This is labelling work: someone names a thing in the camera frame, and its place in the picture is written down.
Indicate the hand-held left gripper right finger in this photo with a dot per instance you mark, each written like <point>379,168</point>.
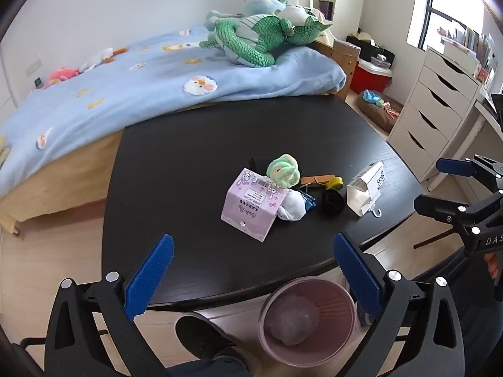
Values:
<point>357,275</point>

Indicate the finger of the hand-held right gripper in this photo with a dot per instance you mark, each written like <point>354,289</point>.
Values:
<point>454,167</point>
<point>440,207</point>

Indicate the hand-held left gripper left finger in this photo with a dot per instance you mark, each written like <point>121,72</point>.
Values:
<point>151,279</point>

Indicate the pink trash bin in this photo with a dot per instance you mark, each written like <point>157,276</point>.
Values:
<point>338,306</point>

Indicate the black round cap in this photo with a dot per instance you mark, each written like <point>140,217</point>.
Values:
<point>333,202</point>

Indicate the white paper sock package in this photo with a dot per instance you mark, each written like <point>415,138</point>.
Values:
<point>363,192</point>

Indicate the blue binder clip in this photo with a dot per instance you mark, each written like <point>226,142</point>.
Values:
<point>310,202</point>

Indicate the white sock ball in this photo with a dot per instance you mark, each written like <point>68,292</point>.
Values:
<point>292,206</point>

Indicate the yellow tape roll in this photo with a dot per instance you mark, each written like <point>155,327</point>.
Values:
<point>334,183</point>

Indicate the wooden clothespin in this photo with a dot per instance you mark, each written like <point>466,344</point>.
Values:
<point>318,178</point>

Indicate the lilac cartoon paper box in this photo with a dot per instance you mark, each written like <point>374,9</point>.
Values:
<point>247,208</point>

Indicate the person's right hand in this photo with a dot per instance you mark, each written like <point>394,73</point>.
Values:
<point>493,267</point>

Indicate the white drawer unit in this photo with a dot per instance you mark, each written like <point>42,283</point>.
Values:
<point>432,106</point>

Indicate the black slipper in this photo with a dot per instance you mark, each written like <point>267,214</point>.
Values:
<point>200,333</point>

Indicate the clear plastic bag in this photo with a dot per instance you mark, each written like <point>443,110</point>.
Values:
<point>290,318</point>

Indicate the brown pet bed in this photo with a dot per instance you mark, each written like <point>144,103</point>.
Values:
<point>373,112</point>

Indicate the person's left leg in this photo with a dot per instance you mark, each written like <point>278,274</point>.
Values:
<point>208,368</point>

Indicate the blue pet toy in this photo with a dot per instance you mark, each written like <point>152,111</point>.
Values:
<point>371,96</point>

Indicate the red storage box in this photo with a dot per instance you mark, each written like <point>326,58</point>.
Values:
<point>367,80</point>

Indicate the row of books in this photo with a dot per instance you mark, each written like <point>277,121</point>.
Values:
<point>471,43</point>

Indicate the wooden bed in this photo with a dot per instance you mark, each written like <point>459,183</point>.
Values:
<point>59,188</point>

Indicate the clear plastic container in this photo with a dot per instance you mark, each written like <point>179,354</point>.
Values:
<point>380,59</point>

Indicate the black office chair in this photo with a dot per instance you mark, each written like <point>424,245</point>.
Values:
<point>29,344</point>

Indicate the black fabric bag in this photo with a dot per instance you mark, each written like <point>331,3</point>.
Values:
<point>369,52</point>

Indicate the beige hat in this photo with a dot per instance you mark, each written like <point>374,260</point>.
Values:
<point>363,37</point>

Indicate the light blue printed blanket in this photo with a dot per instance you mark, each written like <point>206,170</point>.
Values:
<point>137,94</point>

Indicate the purple box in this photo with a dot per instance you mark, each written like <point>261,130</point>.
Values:
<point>326,8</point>

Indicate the white big-eyed plush toy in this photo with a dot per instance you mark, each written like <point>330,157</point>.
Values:
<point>292,13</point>

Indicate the pink plush toy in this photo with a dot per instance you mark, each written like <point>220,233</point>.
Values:
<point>61,75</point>

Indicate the white goose plush toy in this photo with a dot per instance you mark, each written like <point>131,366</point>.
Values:
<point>96,59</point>

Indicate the small digital clock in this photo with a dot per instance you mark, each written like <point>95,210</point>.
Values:
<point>37,82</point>

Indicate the green dragon plush toy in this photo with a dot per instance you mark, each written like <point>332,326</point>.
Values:
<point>251,39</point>

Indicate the light blue plush toy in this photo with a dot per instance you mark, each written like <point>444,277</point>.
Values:
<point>261,4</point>

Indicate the white wall switch plate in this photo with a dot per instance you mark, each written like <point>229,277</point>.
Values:
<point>33,66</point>

